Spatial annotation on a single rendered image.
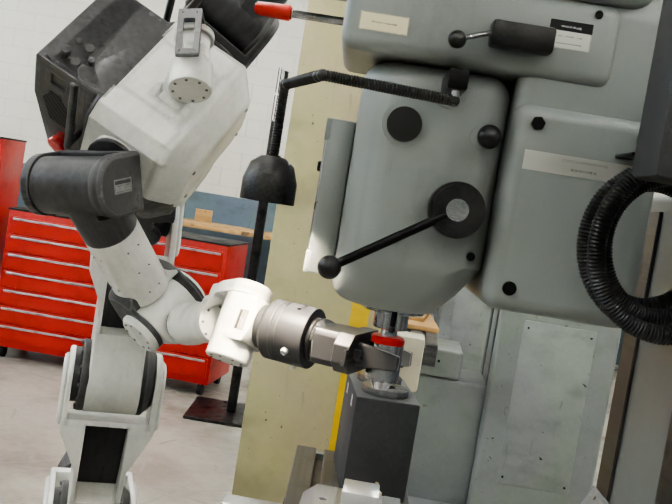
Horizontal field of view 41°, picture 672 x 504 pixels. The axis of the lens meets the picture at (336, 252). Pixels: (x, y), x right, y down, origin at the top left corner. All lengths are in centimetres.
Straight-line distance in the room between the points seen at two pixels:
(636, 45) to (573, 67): 8
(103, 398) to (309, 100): 146
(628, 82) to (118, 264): 81
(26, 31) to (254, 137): 286
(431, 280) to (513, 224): 13
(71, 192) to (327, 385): 178
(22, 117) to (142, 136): 953
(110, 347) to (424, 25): 96
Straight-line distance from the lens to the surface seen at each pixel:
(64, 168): 139
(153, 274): 150
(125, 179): 139
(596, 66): 115
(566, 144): 113
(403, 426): 167
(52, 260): 616
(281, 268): 296
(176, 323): 147
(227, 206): 1032
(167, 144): 142
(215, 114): 149
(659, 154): 90
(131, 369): 180
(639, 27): 118
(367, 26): 112
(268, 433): 306
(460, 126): 114
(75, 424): 185
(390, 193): 113
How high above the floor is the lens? 145
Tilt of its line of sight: 4 degrees down
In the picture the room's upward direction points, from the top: 9 degrees clockwise
